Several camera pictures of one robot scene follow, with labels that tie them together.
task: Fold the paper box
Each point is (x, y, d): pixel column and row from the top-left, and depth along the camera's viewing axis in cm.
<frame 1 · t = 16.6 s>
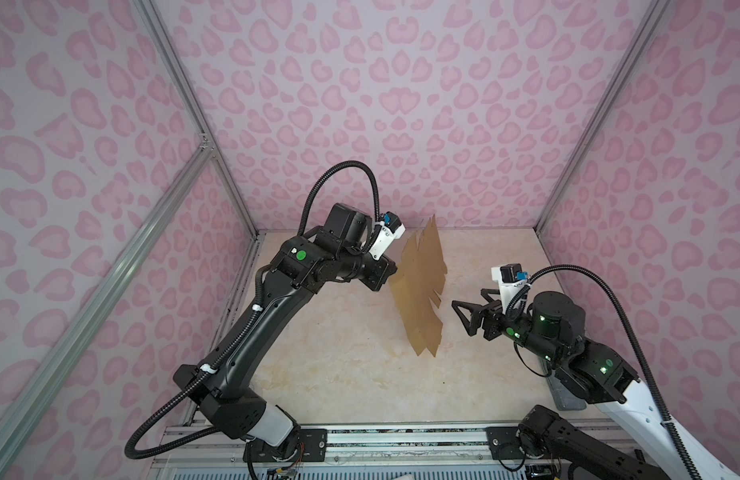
left hand: (395, 263, 65), fingers closed
right hand: (468, 298, 64), fingers open
flat brown cardboard box: (410, 280, 71), point 31 cm above the table

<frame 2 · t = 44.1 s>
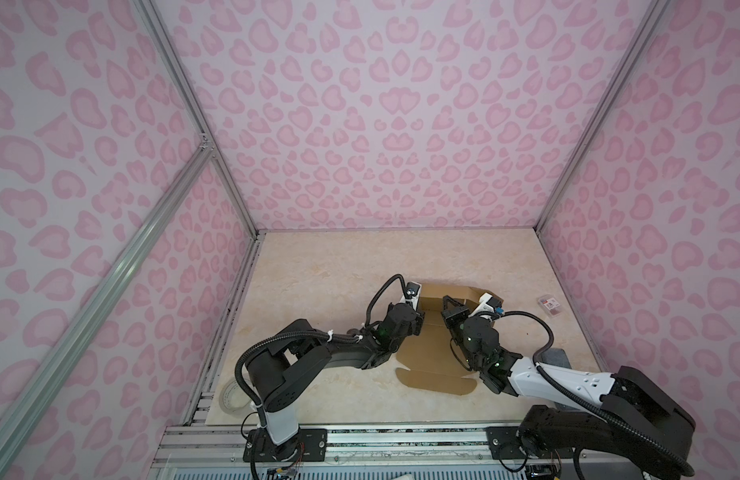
left hand: (421, 299, 87), fingers closed
right hand: (439, 294, 81), fingers closed
flat brown cardboard box: (430, 360, 89), on the table
small pink card packet: (550, 304, 97), point 3 cm above the table

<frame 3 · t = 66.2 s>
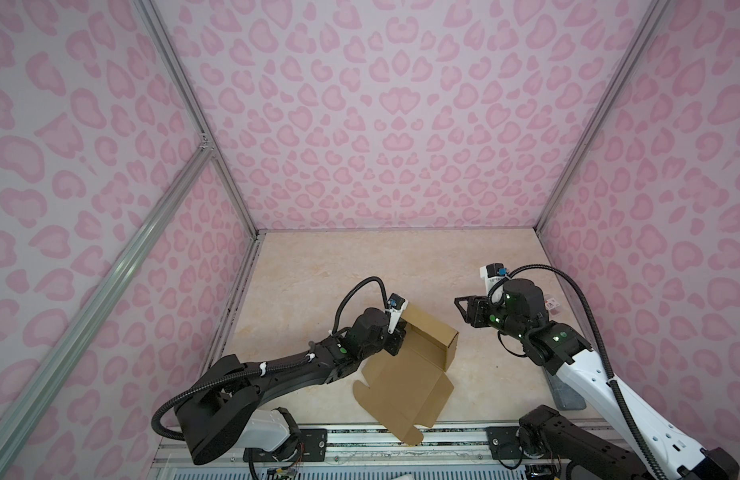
left hand: (408, 320, 81), fingers closed
right hand: (462, 300, 75), fingers open
flat brown cardboard box: (404, 389, 78), point 6 cm above the table
the other named things where they were.

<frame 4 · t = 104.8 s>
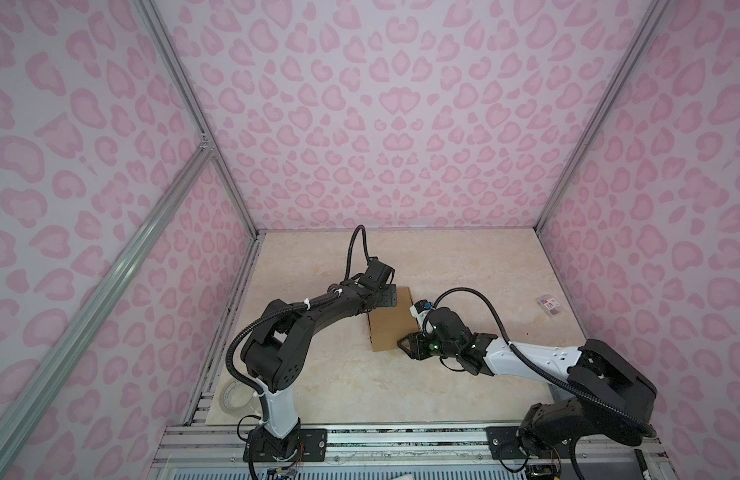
left hand: (385, 291, 94), fingers open
right hand: (404, 342, 83), fingers open
flat brown cardboard box: (390, 324, 89), point 7 cm above the table
the other named things where they were.

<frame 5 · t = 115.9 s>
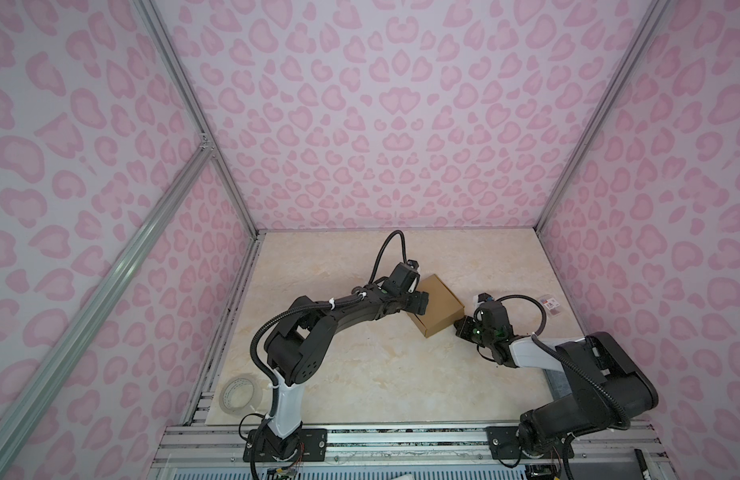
left hand: (420, 300, 93), fingers open
right hand: (455, 320, 93), fingers closed
flat brown cardboard box: (443, 307, 95), point 5 cm above the table
the other named things where they were.

